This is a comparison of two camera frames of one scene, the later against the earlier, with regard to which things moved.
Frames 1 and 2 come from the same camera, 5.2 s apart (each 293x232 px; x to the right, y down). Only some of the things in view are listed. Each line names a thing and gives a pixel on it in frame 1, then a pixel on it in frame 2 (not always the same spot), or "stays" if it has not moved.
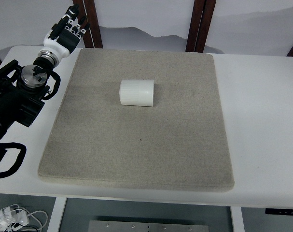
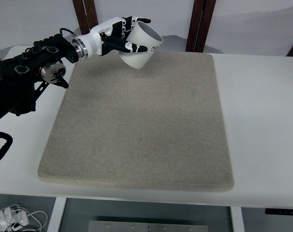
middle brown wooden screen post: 202,12 stays
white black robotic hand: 64,36 -> 109,36
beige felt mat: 180,142 stays
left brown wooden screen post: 91,37 stays
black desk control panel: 291,211 stays
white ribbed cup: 138,93 -> 142,34
